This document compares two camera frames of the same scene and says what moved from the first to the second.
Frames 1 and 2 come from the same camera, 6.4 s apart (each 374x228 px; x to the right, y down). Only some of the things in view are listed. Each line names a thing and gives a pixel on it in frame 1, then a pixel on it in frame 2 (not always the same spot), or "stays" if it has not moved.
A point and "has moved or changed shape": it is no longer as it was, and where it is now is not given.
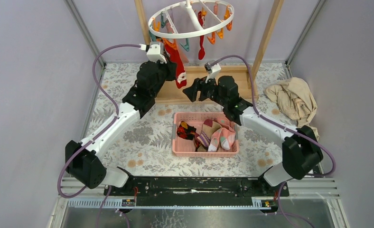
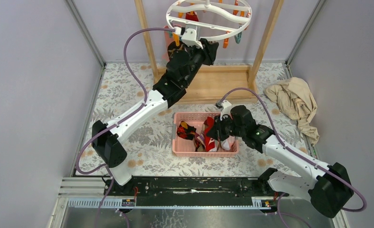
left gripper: x=169 y=67 → x=207 y=53
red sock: x=181 y=76 has moved or changed shape
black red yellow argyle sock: x=185 y=131 stays
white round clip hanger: x=179 y=35 → x=217 y=19
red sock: x=201 y=52 → x=192 y=15
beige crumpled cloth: x=294 y=98 stays
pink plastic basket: x=182 y=147 stays
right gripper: x=198 y=85 → x=216 y=131
